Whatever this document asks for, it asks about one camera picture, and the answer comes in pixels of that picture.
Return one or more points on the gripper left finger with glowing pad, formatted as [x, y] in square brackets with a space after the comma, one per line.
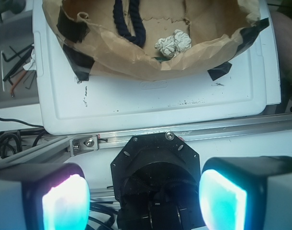
[43, 196]

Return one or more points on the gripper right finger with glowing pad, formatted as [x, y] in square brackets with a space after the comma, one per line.
[247, 193]

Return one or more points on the brown paper bag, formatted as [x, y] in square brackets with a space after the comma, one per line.
[117, 37]

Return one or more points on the aluminium extrusion rail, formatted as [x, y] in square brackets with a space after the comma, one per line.
[267, 135]

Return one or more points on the metal corner bracket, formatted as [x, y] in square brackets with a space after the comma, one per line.
[83, 144]

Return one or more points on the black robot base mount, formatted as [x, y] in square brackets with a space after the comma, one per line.
[156, 182]

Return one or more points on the orange handled hex key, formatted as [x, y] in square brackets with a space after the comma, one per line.
[23, 73]

